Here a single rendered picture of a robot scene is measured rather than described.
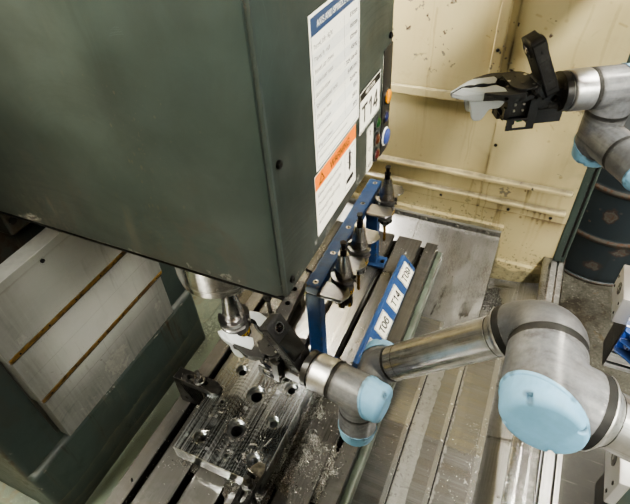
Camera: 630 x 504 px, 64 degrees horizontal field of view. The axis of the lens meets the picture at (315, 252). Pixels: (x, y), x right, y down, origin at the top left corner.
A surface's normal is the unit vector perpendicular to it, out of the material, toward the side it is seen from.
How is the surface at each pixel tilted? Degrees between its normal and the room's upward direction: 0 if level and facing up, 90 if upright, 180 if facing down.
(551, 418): 90
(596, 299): 0
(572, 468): 0
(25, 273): 91
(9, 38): 90
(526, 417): 88
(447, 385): 7
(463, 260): 24
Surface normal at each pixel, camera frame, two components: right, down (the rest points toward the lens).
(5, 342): 0.92, 0.24
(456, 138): -0.40, 0.64
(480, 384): 0.01, -0.81
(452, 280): -0.21, -0.40
